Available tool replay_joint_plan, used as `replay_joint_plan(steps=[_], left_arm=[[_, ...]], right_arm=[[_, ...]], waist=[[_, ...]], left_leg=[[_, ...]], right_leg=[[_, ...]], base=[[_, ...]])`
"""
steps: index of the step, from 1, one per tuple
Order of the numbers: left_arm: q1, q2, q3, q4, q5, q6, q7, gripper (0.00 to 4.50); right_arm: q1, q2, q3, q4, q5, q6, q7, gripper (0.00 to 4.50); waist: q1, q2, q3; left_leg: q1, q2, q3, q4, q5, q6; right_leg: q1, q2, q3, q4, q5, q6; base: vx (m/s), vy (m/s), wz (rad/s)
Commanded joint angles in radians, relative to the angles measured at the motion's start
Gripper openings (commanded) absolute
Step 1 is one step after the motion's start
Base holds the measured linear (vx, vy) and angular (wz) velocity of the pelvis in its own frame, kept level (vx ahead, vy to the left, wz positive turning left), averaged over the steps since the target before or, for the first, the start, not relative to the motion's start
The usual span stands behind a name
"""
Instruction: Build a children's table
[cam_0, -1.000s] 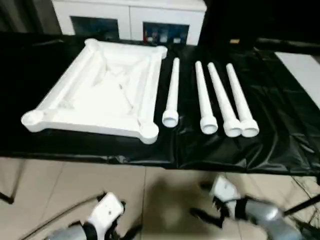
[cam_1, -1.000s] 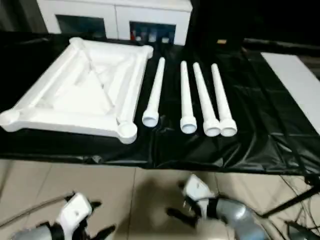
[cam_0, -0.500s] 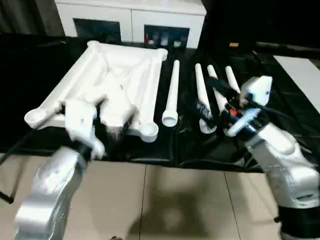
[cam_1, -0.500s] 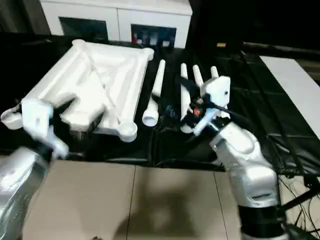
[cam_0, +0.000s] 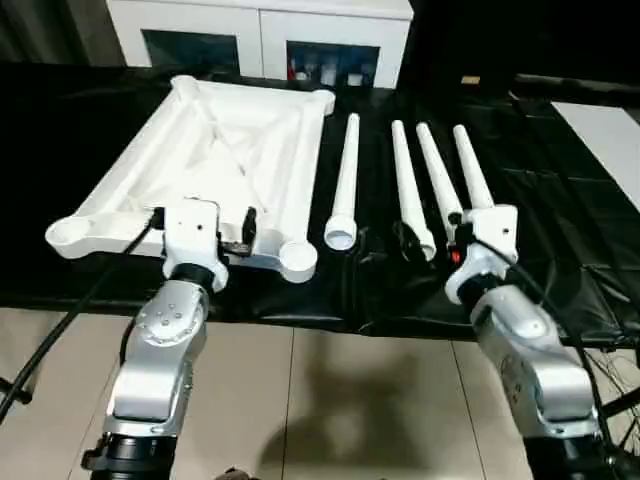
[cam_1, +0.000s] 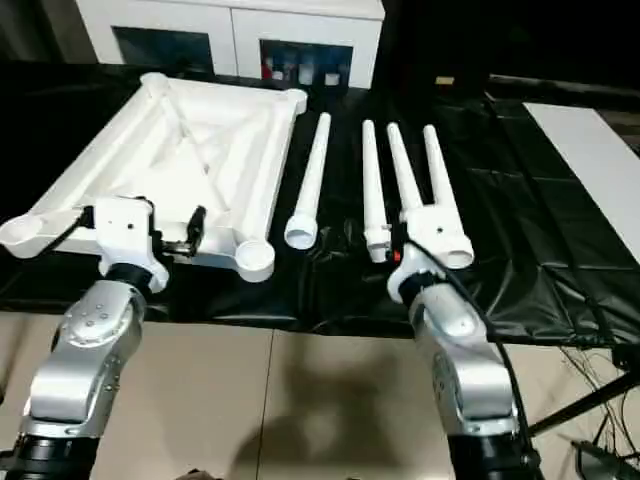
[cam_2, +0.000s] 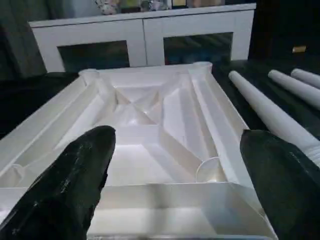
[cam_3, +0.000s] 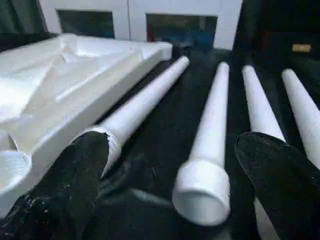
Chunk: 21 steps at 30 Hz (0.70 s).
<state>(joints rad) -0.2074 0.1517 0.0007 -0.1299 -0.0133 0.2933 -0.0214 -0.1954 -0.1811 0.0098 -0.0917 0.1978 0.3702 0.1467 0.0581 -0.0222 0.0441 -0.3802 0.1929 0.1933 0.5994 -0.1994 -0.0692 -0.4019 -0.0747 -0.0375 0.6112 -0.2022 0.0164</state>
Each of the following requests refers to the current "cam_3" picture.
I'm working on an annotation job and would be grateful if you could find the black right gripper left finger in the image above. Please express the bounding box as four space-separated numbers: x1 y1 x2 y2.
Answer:
0 131 112 240

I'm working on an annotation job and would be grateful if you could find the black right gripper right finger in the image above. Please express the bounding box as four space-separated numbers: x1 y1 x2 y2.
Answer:
234 131 320 240

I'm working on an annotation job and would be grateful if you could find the white plastic table top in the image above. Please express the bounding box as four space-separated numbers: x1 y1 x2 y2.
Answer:
0 33 173 218

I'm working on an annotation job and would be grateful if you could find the white plastic table leg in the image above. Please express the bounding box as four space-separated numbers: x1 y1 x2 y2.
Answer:
171 61 231 227
241 64 287 240
81 55 190 180
281 68 320 171

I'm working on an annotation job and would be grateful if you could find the black plastic mat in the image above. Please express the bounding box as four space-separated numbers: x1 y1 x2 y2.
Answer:
0 32 320 240

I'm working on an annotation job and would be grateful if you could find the small yellow label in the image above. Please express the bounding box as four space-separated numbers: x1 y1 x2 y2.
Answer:
291 43 312 53

